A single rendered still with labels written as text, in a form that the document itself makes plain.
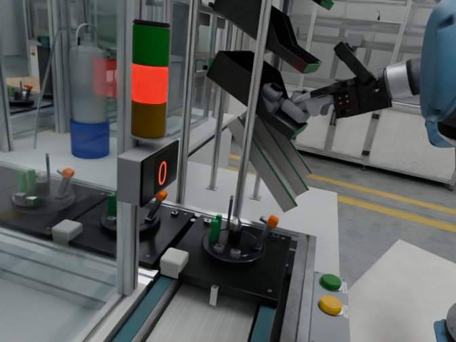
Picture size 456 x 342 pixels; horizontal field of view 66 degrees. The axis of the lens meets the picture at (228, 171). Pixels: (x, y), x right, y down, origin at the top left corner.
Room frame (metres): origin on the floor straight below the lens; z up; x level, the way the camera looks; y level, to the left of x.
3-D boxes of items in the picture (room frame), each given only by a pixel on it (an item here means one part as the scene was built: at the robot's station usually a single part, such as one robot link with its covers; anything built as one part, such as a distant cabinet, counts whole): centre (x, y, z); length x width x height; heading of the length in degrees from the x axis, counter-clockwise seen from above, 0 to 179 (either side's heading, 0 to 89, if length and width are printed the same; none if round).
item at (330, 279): (0.60, -0.24, 0.96); 0.04 x 0.04 x 0.02
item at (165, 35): (0.50, 0.13, 1.39); 0.05 x 0.05 x 0.05
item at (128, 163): (0.50, 0.13, 1.29); 0.12 x 0.05 x 0.25; 167
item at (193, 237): (0.66, -0.03, 0.96); 0.24 x 0.24 x 0.02; 77
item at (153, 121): (0.50, 0.13, 1.29); 0.05 x 0.05 x 0.05
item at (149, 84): (0.50, 0.13, 1.34); 0.05 x 0.05 x 0.05
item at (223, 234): (0.66, -0.03, 0.98); 0.14 x 0.14 x 0.02
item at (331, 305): (0.53, -0.22, 0.96); 0.04 x 0.04 x 0.02
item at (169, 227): (0.72, 0.22, 1.01); 0.24 x 0.24 x 0.13; 77
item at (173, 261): (0.59, 0.09, 0.97); 0.05 x 0.05 x 0.04; 77
